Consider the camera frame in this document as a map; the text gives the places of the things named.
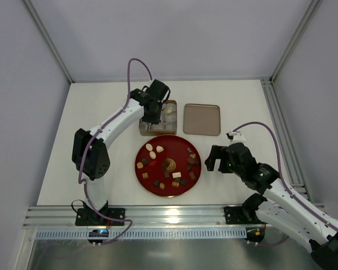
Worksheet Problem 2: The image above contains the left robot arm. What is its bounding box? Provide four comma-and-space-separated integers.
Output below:
72, 79, 171, 226

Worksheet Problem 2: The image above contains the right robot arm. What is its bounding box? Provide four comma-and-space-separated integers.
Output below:
204, 142, 338, 269

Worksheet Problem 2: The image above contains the large brown oval chocolate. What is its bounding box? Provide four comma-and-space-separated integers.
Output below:
187, 157, 195, 164

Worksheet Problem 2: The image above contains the brown striped chocolate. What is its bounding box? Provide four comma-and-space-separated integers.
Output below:
189, 172, 195, 180

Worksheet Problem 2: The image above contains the white oval chocolate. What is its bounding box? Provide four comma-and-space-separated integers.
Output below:
146, 143, 153, 151

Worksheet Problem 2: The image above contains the dark chocolate bottom right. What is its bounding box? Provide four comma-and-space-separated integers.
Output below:
181, 179, 188, 186

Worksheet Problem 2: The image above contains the white bar chocolate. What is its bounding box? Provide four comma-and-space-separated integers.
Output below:
172, 172, 181, 178

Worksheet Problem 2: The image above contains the dark chocolate bottom left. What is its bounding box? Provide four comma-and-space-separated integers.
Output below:
153, 180, 160, 187

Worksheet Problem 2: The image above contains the gold tin box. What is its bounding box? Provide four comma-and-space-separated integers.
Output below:
139, 100, 177, 136

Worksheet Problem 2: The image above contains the gold tin lid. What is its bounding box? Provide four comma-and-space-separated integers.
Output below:
183, 103, 221, 136

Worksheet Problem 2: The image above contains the red round tray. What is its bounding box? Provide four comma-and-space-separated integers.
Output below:
134, 135, 202, 197

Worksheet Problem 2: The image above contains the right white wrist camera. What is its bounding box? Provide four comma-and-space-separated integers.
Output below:
226, 131, 246, 143

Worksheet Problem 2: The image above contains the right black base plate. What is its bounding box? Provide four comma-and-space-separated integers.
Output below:
224, 206, 250, 225

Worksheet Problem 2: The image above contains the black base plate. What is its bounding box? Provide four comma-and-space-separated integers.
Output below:
75, 207, 125, 226
224, 206, 250, 225

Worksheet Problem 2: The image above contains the right aluminium frame rail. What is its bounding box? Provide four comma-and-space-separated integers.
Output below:
261, 78, 311, 201

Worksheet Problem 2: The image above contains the slotted cable duct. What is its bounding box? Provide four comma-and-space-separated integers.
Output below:
35, 227, 247, 241

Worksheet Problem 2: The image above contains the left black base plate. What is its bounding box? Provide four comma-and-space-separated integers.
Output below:
75, 207, 125, 226

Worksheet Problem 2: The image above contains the aluminium front rail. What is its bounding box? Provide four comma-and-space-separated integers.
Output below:
22, 204, 326, 229

